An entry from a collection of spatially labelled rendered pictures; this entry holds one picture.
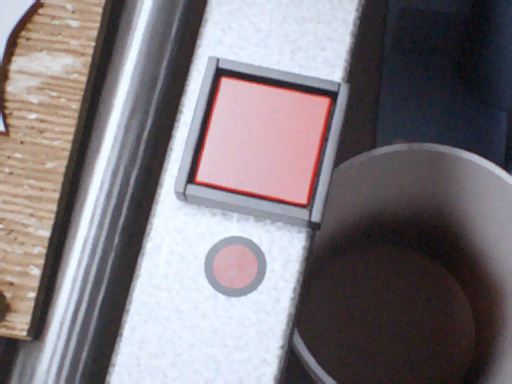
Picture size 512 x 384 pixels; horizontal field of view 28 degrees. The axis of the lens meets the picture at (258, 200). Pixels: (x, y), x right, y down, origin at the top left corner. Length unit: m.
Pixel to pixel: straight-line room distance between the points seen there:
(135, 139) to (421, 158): 0.64
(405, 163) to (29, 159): 0.69
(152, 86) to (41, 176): 0.08
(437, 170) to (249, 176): 0.67
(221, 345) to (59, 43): 0.18
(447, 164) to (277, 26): 0.62
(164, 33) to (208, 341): 0.17
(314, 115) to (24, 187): 0.15
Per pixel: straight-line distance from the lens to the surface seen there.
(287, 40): 0.55
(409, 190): 1.24
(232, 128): 0.52
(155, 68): 0.55
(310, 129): 0.51
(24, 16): 0.54
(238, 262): 0.51
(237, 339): 0.50
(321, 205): 0.50
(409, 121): 1.51
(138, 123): 0.53
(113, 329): 0.55
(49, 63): 0.53
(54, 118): 0.52
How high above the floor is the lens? 1.41
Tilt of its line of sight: 74 degrees down
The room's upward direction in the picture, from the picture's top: 5 degrees counter-clockwise
